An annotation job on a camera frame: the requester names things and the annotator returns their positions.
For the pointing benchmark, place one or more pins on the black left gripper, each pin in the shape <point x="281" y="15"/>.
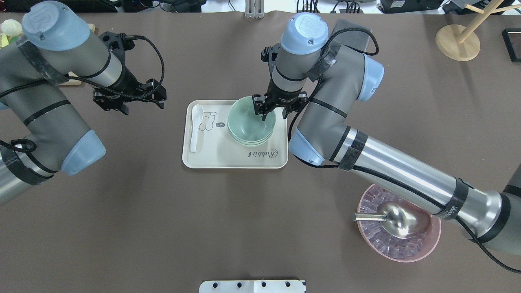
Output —
<point x="129" y="83"/>

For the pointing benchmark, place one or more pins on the cream rabbit serving tray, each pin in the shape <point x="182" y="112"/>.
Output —
<point x="217" y="149"/>

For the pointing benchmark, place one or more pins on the wooden mug tree stand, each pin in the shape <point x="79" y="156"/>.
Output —
<point x="460" y="42"/>

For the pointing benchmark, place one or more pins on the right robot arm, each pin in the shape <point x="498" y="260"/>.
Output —
<point x="313" y="74"/>

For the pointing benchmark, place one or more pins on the white garlic bulb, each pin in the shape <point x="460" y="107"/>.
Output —
<point x="11" y="28"/>

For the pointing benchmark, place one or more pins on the white ceramic spoon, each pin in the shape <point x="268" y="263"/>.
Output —
<point x="196" y="116"/>

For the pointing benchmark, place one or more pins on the grey folded cloth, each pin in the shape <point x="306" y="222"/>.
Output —
<point x="355" y="39"/>

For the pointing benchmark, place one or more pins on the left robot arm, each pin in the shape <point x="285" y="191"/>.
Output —
<point x="56" y="42"/>

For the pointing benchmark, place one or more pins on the metal ice scoop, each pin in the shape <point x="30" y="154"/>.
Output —
<point x="397" y="219"/>

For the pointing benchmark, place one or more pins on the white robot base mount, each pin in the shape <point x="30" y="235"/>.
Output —
<point x="253" y="286"/>

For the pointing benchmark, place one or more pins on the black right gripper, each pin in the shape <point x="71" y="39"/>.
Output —
<point x="282" y="96"/>

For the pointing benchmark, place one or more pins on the pink bowl with ice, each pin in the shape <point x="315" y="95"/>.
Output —
<point x="400" y="250"/>

